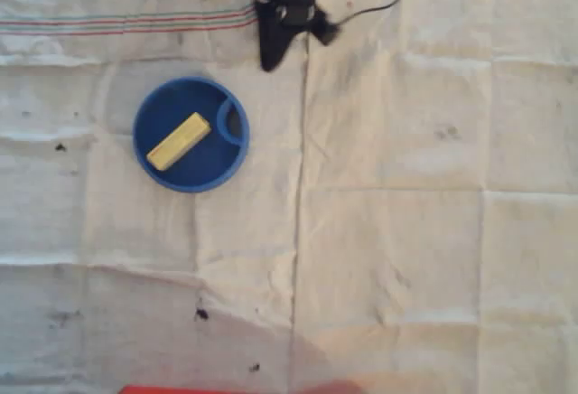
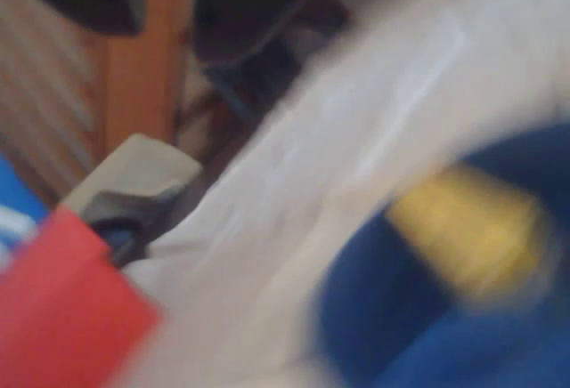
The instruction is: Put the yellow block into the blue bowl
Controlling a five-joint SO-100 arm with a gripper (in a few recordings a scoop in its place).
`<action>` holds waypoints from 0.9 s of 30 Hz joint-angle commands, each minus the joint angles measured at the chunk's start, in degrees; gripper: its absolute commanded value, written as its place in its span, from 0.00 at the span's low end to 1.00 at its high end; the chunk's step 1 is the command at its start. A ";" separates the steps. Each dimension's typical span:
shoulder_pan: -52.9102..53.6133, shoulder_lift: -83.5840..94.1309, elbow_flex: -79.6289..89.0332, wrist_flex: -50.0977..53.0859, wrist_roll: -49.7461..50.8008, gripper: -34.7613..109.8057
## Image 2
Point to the beige plastic block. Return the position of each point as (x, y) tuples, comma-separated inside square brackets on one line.
[(133, 161)]

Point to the red object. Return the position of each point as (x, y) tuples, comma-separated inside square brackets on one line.
[(62, 308)]

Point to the plain white cloth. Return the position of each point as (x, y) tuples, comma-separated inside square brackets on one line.
[(311, 161)]

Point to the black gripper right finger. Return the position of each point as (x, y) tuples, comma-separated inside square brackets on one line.
[(236, 10)]

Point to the blue round plastic bowl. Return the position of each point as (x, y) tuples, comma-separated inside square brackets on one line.
[(401, 325)]

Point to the blue object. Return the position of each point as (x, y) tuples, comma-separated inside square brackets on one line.
[(18, 210)]

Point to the orange wooden post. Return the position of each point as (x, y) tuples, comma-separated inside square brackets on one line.
[(142, 81)]

